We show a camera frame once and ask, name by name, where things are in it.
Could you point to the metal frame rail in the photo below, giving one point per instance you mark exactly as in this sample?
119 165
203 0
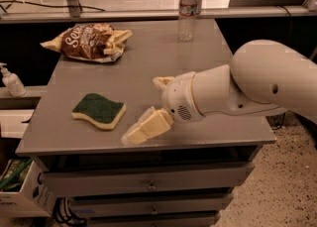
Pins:
157 15

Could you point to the grey drawer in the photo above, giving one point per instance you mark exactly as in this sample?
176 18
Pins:
106 182
189 219
151 205

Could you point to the brown snack bag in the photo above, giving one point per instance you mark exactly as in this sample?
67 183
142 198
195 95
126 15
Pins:
97 42

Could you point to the white pump dispenser bottle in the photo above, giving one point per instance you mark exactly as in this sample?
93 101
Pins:
12 81

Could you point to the middle grey drawer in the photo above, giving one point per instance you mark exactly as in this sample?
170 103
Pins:
151 205

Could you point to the bottom grey drawer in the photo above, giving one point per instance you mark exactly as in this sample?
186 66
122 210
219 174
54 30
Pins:
189 219

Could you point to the top grey drawer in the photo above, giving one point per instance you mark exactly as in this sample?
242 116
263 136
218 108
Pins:
106 182

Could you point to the clear plastic water bottle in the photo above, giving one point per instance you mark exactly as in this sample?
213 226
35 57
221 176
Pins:
187 13

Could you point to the grey drawer cabinet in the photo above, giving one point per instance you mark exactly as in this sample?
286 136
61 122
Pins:
59 143

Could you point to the green and yellow sponge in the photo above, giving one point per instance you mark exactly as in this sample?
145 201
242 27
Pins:
99 111

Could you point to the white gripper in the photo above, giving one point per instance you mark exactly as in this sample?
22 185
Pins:
179 96

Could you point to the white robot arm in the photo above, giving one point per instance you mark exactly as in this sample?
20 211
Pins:
263 78

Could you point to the white cardboard box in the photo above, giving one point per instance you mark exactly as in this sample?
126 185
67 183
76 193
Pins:
33 199

